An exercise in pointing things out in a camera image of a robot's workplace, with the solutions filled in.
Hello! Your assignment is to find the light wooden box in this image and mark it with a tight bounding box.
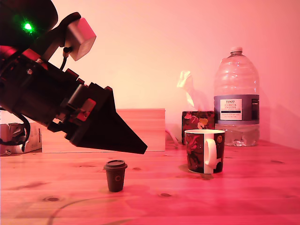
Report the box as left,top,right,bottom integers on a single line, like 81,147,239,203
41,108,166,152

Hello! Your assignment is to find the white cardboard carton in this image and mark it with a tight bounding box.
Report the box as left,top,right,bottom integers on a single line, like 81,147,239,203
0,121,43,155

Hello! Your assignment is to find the floral tissue box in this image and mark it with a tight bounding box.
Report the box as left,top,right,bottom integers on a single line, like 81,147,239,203
181,110,215,146

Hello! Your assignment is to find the white tissue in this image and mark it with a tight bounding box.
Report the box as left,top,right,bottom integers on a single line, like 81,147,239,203
177,70,210,112

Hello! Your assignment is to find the large clear water bottle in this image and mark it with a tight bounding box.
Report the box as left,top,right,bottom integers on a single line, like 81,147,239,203
213,46,261,147

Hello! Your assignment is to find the black looping arm cable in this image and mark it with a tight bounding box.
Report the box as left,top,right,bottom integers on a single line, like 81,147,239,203
0,114,32,153

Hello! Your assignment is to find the short black camera cable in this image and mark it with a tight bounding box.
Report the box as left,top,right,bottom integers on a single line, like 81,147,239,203
60,46,72,72

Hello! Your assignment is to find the pale thin cable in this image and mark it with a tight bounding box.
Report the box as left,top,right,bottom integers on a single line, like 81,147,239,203
165,129,180,150

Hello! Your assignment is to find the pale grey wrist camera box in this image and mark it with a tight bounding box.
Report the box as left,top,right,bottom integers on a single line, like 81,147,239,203
48,12,97,62

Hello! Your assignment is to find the floral mug with white handle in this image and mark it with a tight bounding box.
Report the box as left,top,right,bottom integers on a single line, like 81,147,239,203
184,129,226,175

